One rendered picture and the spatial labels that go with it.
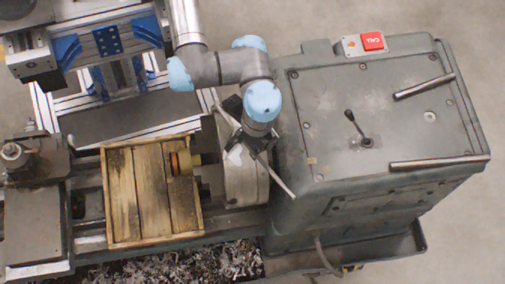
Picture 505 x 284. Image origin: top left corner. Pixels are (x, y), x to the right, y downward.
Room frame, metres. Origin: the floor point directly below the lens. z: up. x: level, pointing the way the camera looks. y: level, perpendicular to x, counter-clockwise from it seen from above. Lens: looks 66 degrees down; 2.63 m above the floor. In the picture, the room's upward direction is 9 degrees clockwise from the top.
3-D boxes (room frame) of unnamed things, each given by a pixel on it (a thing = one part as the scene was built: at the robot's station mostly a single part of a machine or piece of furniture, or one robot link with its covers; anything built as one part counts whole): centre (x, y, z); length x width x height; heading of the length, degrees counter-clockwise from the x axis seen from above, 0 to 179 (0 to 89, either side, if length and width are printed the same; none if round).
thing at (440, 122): (0.78, -0.33, 1.06); 0.59 x 0.48 x 0.39; 109
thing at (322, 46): (0.94, -0.15, 1.24); 0.09 x 0.08 x 0.03; 109
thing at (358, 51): (0.98, -0.29, 1.23); 0.13 x 0.08 x 0.05; 109
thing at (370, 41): (0.99, -0.31, 1.26); 0.06 x 0.06 x 0.02; 19
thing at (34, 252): (0.45, 0.65, 0.95); 0.43 x 0.17 x 0.05; 19
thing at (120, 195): (0.55, 0.30, 0.89); 0.36 x 0.30 x 0.04; 19
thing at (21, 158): (0.51, 0.66, 1.13); 0.08 x 0.08 x 0.03
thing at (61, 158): (0.52, 0.64, 0.99); 0.20 x 0.10 x 0.05; 109
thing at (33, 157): (0.51, 0.66, 1.07); 0.07 x 0.07 x 0.10; 19
